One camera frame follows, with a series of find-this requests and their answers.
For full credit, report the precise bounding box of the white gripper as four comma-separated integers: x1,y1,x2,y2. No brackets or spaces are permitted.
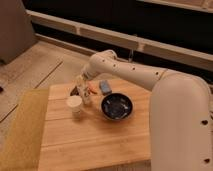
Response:
76,75,91,105

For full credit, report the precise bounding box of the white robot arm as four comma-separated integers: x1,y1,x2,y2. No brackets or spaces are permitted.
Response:
81,50,213,171

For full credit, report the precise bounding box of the orange carrot toy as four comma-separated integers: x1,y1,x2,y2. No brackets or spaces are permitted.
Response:
89,85,97,94

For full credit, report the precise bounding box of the dark blue bowl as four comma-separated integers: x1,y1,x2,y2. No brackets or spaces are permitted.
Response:
101,93,133,121

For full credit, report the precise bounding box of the wooden board table top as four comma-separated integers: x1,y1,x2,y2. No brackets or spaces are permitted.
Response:
38,79,151,171

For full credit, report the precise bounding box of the yellow cloth mat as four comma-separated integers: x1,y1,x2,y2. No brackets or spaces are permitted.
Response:
0,89,49,171

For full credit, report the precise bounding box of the grey cabinet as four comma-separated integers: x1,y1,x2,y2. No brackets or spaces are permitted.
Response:
0,0,37,64

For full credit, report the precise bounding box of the white metal rail frame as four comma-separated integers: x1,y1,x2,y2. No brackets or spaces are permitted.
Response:
27,10,213,72

